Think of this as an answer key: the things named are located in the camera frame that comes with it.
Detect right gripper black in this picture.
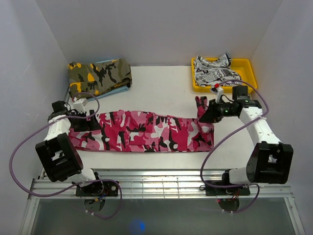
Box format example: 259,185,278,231
199,98,236,123

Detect pink camouflage trousers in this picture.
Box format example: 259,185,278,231
69,96,214,153

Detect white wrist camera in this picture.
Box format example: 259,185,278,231
72,98,88,113
210,83,224,103

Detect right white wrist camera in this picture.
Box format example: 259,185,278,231
210,83,224,103

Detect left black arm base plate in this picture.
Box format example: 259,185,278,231
75,181,118,197

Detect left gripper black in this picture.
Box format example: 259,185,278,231
70,110,101,132

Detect white black newsprint trousers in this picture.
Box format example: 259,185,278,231
193,52,242,87

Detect green camouflage folded trousers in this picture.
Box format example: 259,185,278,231
68,58,132,98

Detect purple cable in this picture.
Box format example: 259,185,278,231
200,79,270,214
9,92,124,219

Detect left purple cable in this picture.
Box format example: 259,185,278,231
9,92,124,219

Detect yellow plastic tray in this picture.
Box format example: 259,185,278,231
191,57,258,93

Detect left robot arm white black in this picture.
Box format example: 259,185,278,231
35,98,104,196

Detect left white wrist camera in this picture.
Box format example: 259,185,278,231
72,98,88,113

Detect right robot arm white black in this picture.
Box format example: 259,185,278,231
199,84,293,194

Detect light blue folded garment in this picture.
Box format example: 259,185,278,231
87,59,131,101

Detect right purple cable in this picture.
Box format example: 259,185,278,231
200,79,270,214

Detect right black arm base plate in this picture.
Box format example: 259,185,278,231
204,181,250,196

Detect aluminium frame rail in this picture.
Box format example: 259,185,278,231
31,169,293,199

